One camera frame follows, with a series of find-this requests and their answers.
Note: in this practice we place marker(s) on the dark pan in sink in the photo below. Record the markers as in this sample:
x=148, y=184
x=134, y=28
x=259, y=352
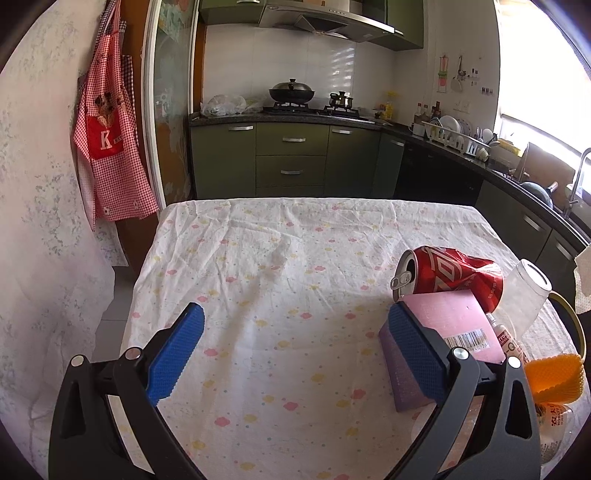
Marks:
x=544, y=194

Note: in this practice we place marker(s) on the clear plastic wrapper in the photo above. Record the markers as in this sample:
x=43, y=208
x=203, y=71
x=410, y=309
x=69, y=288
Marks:
x=554, y=423

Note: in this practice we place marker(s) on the chrome faucet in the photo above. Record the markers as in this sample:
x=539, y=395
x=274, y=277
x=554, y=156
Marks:
x=573, y=198

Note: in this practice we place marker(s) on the steel range hood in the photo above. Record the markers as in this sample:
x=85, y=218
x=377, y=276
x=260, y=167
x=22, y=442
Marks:
x=325, y=20

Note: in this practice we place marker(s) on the blue bin with yellow rim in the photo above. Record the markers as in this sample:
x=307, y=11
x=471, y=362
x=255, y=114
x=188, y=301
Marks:
x=575, y=320

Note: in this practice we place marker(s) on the white plastic bag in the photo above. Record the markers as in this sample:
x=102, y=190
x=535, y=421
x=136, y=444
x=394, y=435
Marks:
x=222, y=105

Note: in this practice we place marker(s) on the clear plastic bottle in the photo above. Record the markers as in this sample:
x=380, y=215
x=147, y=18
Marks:
x=525, y=291

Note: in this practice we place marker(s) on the small white tube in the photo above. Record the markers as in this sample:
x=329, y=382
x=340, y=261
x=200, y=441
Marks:
x=508, y=343

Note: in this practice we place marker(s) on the pink purple box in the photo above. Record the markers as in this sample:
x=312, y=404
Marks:
x=460, y=321

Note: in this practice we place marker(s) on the white floral tablecloth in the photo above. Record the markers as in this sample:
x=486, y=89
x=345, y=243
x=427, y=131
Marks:
x=289, y=380

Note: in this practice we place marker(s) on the black wok with lid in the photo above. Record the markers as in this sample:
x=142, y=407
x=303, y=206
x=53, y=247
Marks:
x=292, y=92

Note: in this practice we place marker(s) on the white dish rack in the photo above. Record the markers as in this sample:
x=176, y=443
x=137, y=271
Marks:
x=447, y=131

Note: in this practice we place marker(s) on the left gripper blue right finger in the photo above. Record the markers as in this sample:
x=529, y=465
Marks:
x=423, y=350

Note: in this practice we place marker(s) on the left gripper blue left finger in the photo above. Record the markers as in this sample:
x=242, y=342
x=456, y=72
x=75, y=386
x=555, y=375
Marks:
x=177, y=345

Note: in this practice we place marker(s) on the red checkered apron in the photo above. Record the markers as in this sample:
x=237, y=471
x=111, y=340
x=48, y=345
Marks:
x=112, y=180

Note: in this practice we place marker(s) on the crushed red soda can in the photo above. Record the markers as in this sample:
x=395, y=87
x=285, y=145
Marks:
x=429, y=269

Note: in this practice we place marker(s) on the green kitchen cabinets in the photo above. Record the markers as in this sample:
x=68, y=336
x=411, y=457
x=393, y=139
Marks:
x=287, y=157

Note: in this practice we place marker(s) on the wooden cutting board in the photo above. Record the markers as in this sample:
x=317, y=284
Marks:
x=544, y=168

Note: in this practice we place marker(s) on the small steel pot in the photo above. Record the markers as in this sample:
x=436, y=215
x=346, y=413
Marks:
x=340, y=100

